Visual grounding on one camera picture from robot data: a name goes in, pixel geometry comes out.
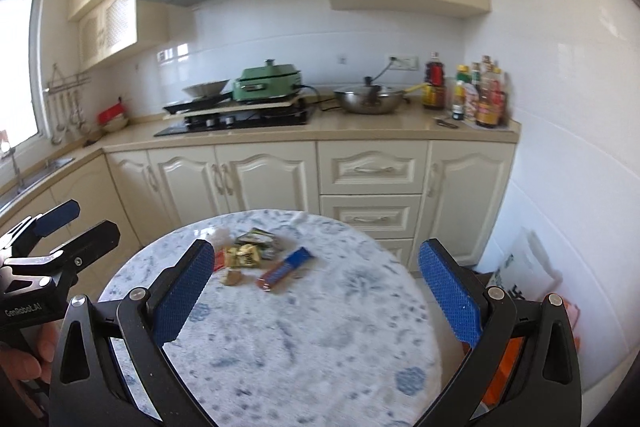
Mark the green snack wrapper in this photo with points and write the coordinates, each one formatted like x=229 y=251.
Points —
x=260 y=238

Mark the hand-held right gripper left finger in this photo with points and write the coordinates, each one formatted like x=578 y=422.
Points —
x=185 y=292

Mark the steel faucet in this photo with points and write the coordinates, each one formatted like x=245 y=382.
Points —
x=15 y=167

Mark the metal bowl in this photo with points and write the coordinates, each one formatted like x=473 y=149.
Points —
x=205 y=88

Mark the window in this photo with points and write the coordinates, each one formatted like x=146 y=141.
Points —
x=15 y=67

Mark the large dark soy sauce bottle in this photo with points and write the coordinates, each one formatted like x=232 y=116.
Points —
x=435 y=89

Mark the green electric cooker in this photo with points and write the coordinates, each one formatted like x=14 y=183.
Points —
x=267 y=82

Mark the white printed bag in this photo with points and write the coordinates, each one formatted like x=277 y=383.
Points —
x=530 y=262

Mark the hanging utensil rack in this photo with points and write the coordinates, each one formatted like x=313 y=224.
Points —
x=67 y=107

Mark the black gas stove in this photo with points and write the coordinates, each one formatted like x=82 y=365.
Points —
x=250 y=124

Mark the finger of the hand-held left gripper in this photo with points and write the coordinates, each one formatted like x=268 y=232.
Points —
x=90 y=244
x=57 y=218

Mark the black flat pan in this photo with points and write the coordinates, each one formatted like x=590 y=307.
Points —
x=185 y=106

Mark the steel wok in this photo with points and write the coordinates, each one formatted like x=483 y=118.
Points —
x=370 y=102

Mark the round table with marbled cloth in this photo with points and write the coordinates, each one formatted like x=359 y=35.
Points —
x=310 y=347

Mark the cream carved drawer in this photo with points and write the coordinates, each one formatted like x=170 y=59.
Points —
x=372 y=168

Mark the brown food scrap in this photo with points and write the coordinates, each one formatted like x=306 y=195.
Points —
x=233 y=278

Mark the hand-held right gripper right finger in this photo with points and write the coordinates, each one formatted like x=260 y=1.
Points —
x=450 y=294

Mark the red and white bowls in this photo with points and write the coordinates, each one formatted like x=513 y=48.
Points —
x=114 y=116

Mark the cluster of condiment bottles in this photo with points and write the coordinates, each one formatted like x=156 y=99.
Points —
x=487 y=104

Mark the white double wall socket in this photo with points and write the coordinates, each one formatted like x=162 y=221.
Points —
x=406 y=62

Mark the person's left hand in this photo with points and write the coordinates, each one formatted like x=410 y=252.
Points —
x=30 y=362

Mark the steel sink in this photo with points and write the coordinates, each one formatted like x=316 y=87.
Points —
x=30 y=187

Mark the cream lower kitchen cabinets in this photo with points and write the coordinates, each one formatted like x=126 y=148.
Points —
x=270 y=177

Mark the cream plain drawer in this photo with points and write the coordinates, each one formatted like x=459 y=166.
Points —
x=371 y=217

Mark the small metal utensil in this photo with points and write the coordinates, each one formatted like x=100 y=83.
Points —
x=446 y=123

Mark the blue and red snack wrapper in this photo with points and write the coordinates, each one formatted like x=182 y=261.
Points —
x=285 y=269

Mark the gold snack wrapper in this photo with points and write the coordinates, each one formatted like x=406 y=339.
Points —
x=245 y=255

